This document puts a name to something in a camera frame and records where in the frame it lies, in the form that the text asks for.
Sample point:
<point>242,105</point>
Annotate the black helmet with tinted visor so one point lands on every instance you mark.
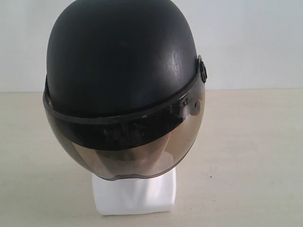
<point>124,89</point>

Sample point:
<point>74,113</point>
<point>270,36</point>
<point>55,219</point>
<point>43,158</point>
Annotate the white foam mannequin head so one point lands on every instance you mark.
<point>135,196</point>

